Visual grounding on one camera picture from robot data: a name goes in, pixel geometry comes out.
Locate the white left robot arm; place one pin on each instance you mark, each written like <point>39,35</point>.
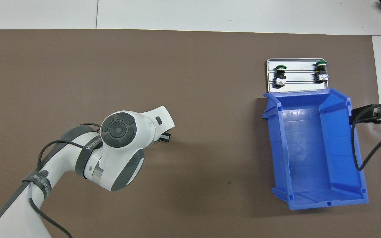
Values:
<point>12,211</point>

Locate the brown table mat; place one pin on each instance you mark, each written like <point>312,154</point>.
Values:
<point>210,82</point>

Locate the green push button yellow mark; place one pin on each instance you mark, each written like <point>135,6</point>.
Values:
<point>321,76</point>

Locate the blue plastic storage bin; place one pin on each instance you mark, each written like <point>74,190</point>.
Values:
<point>309,148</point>

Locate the grey metal tray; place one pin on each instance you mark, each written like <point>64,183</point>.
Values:
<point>299,74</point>

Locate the green push button switch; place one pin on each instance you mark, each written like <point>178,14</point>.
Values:
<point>280,79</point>

